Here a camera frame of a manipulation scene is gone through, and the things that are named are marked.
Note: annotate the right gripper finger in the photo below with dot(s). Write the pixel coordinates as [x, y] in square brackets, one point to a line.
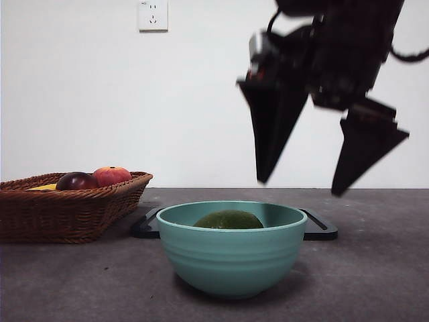
[271, 127]
[365, 144]

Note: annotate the green avocado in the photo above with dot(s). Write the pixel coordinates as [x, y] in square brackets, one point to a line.
[228, 219]

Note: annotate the teal ribbed bowl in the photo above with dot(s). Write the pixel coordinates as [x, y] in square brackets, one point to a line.
[231, 261]

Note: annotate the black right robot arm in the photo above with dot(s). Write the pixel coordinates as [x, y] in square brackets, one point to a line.
[352, 50]

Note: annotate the black rectangular tray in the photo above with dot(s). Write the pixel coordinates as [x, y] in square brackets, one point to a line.
[318, 229]

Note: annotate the red orange peach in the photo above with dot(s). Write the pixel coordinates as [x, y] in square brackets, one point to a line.
[114, 176]

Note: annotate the dark purple plum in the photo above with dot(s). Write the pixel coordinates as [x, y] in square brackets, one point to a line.
[75, 181]

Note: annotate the brown wicker basket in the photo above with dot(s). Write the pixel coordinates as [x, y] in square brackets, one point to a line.
[67, 214]

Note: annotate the yellow fruit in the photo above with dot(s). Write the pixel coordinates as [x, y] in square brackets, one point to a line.
[45, 187]

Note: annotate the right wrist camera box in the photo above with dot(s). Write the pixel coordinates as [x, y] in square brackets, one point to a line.
[263, 50]

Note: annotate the white wall socket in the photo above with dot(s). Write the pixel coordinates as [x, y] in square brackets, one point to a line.
[153, 16]

